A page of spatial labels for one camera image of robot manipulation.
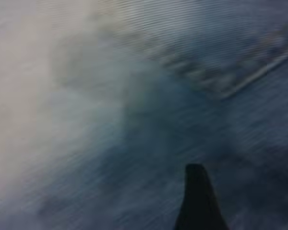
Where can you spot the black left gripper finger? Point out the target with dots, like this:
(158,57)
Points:
(199,203)

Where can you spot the blue denim jeans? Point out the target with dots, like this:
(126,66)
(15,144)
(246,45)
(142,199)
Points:
(158,131)

